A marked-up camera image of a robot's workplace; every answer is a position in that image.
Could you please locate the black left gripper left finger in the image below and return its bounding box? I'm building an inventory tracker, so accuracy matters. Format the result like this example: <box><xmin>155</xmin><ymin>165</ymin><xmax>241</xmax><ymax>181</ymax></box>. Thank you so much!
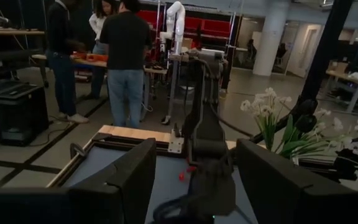
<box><xmin>70</xmin><ymin>139</ymin><xmax>157</xmax><ymax>224</ymax></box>

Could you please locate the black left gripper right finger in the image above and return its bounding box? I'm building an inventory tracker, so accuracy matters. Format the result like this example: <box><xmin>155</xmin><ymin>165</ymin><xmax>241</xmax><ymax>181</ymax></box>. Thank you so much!
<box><xmin>236</xmin><ymin>139</ymin><xmax>306</xmax><ymax>224</ymax></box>

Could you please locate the black artificial tulip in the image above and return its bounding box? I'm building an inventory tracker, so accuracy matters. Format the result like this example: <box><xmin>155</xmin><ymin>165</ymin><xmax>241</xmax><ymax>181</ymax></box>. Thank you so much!
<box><xmin>283</xmin><ymin>98</ymin><xmax>319</xmax><ymax>156</ymax></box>
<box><xmin>294</xmin><ymin>114</ymin><xmax>334</xmax><ymax>159</ymax></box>

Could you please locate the black edge clamp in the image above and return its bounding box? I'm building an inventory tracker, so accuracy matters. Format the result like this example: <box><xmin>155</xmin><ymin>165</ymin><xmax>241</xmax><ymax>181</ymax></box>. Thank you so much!
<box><xmin>69</xmin><ymin>142</ymin><xmax>88</xmax><ymax>160</ymax></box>

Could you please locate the long wooden table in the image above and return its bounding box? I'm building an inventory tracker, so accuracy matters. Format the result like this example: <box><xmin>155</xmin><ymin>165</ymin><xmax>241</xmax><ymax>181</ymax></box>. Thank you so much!
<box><xmin>31</xmin><ymin>53</ymin><xmax>168</xmax><ymax>122</ymax></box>

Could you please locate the orange tray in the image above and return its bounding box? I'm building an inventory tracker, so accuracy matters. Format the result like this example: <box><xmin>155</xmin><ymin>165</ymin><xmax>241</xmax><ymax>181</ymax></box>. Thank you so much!
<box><xmin>71</xmin><ymin>52</ymin><xmax>109</xmax><ymax>63</ymax></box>

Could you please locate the light wooden desk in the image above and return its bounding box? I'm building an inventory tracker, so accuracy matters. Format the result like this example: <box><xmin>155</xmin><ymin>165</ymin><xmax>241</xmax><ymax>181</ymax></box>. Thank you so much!
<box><xmin>324</xmin><ymin>68</ymin><xmax>358</xmax><ymax>113</ymax></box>

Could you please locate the cardboard box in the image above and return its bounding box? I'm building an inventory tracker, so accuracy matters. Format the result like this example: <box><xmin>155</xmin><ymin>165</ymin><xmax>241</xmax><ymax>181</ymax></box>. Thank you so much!
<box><xmin>328</xmin><ymin>60</ymin><xmax>350</xmax><ymax>74</ymax></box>

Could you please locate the person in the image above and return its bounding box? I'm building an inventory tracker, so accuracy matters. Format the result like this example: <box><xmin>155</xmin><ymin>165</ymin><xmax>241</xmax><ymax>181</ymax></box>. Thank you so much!
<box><xmin>99</xmin><ymin>0</ymin><xmax>154</xmax><ymax>129</ymax></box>
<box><xmin>46</xmin><ymin>0</ymin><xmax>90</xmax><ymax>124</ymax></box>
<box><xmin>88</xmin><ymin>0</ymin><xmax>115</xmax><ymax>100</ymax></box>

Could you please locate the white round pillar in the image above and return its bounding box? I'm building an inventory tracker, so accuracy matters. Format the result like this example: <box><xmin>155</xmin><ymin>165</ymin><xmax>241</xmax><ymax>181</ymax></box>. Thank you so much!
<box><xmin>252</xmin><ymin>0</ymin><xmax>290</xmax><ymax>77</ymax></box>

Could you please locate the wooden workbench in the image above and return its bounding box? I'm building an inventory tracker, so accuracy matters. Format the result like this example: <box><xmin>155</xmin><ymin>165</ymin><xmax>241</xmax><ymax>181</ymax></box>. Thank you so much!
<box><xmin>0</xmin><ymin>27</ymin><xmax>48</xmax><ymax>88</ymax></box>

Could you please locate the silver mounting bracket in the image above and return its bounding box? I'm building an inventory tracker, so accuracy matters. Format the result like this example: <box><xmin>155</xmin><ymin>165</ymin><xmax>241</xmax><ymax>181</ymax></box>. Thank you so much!
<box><xmin>167</xmin><ymin>129</ymin><xmax>185</xmax><ymax>154</ymax></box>

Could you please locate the black frame strut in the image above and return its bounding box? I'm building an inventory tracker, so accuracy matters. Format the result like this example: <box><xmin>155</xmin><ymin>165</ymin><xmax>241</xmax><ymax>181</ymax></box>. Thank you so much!
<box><xmin>252</xmin><ymin>0</ymin><xmax>354</xmax><ymax>144</ymax></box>

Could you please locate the red wall panel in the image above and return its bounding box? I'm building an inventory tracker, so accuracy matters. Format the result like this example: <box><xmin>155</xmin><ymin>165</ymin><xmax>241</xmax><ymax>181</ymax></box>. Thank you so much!
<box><xmin>136</xmin><ymin>9</ymin><xmax>233</xmax><ymax>48</ymax></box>

